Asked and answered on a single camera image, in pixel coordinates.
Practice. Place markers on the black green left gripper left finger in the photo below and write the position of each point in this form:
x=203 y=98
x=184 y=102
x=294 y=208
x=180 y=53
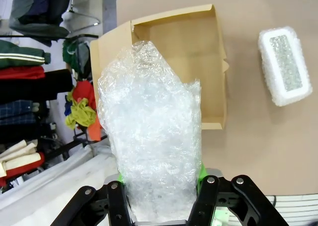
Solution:
x=116 y=206

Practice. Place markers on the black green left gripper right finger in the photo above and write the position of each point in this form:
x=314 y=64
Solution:
x=208 y=203

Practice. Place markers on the fully bubble-wrapped clock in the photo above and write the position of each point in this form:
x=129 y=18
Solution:
x=149 y=124

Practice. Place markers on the bubble-wrapped clock with visible display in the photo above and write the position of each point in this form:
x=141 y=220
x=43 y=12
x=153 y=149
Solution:
x=283 y=67

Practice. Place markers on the black rack base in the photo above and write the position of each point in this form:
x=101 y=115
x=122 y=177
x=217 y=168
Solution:
x=74 y=144

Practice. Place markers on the orange crumpled cloth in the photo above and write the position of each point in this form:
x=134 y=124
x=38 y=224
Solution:
x=94 y=132

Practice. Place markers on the white ribbed panel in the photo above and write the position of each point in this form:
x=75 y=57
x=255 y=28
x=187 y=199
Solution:
x=298 y=211

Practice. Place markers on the yellow crumpled cloth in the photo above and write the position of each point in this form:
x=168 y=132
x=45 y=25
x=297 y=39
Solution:
x=79 y=114

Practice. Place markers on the red garment with cream sleeves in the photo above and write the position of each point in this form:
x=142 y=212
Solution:
x=22 y=161

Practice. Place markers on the red crumpled cloth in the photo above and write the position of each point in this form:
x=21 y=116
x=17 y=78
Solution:
x=83 y=89

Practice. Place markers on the navy plaid garment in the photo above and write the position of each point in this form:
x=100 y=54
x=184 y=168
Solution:
x=15 y=111

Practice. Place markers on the black folded garment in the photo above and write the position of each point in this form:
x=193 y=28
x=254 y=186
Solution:
x=37 y=87

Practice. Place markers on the open brown cardboard box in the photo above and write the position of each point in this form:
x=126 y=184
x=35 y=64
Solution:
x=188 y=49

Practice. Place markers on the green crumpled garment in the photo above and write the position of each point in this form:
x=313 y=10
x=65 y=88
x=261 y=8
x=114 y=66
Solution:
x=74 y=52

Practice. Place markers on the red folded garment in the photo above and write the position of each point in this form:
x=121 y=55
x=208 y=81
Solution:
x=22 y=73

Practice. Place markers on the green striped jacket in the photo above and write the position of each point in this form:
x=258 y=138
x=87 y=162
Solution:
x=20 y=48

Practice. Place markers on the white plastic hanger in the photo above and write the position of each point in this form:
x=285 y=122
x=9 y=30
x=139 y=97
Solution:
x=74 y=16

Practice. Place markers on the dark navy garment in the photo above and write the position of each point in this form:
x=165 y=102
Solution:
x=37 y=10

